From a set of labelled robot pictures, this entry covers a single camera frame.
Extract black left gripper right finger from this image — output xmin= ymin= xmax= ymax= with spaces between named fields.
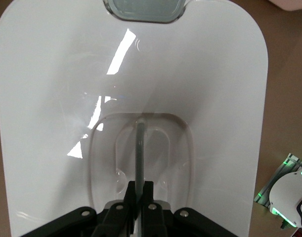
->
xmin=140 ymin=181 xmax=171 ymax=237

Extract pale pink plastic box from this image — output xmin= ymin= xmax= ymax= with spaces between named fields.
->
xmin=274 ymin=0 xmax=302 ymax=12

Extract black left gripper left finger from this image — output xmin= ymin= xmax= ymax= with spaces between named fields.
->
xmin=91 ymin=181 xmax=141 ymax=237

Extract white box lid grey latches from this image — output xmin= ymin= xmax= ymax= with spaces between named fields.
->
xmin=0 ymin=0 xmax=269 ymax=237

